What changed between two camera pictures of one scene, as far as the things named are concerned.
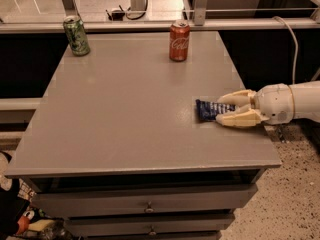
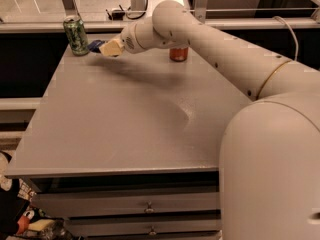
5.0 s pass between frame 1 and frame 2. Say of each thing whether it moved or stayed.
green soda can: stayed
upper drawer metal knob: stayed
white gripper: moved
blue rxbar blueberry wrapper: moved
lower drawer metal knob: stayed
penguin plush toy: stayed
